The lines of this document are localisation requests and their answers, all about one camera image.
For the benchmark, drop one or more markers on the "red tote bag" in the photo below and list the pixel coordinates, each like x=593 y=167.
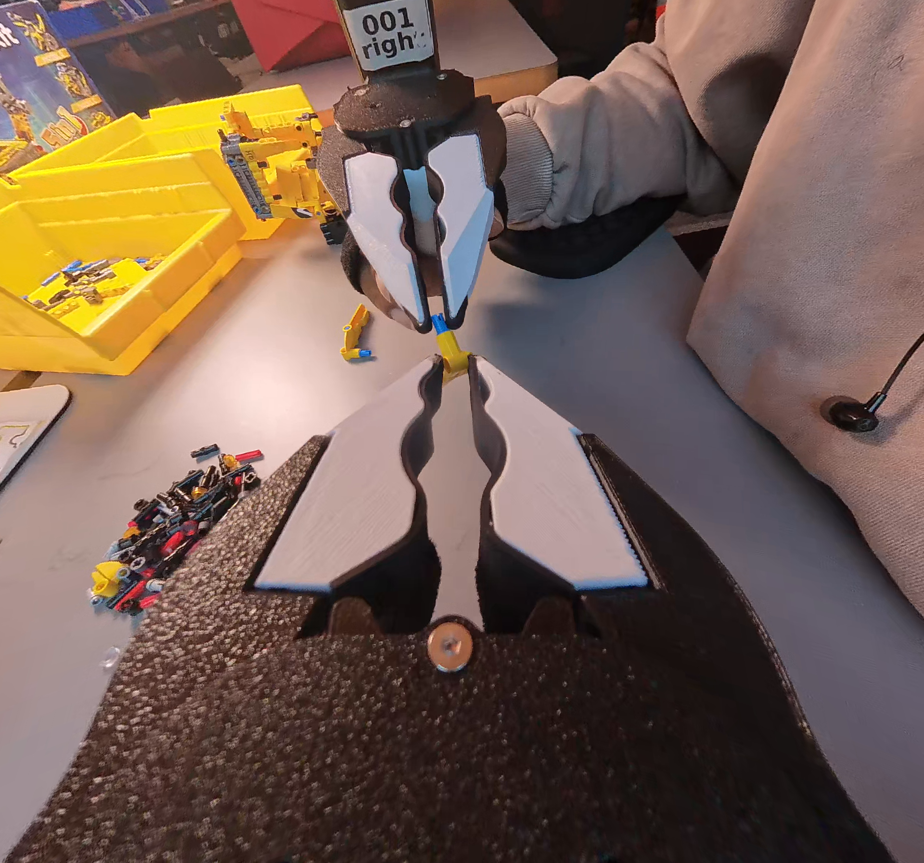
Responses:
x=289 y=4

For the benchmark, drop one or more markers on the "white book stand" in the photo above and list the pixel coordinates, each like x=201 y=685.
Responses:
x=36 y=408

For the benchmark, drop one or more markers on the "black connector pin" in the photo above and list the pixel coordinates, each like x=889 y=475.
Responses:
x=204 y=452

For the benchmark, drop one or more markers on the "small yellow blue-pinned connector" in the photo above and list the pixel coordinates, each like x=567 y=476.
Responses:
x=451 y=356

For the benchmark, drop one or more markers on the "yellow angled beam blue pins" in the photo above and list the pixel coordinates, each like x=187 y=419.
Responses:
x=354 y=333

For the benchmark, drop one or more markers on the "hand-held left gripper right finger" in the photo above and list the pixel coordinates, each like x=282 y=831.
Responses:
x=563 y=516

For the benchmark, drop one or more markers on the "yellow plastic storage bin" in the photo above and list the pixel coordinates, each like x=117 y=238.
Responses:
x=108 y=343
x=180 y=127

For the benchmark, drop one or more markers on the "pile of small connector pins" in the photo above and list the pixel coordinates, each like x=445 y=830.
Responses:
x=166 y=531

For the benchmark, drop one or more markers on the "blue toy kit box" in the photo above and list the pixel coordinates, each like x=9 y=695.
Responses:
x=43 y=84

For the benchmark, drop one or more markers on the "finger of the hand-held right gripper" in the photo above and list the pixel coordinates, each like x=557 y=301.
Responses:
x=469 y=213
x=375 y=213

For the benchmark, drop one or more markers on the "heap of grey blue pieces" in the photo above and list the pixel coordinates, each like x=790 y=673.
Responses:
x=86 y=282

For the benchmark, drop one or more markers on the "person's beige sweatshirt torso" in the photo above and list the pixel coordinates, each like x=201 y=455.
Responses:
x=816 y=228

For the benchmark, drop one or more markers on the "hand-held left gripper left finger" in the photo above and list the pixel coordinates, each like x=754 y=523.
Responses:
x=339 y=516

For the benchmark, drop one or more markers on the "yellow toy robot model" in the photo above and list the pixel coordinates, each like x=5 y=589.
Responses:
x=289 y=185

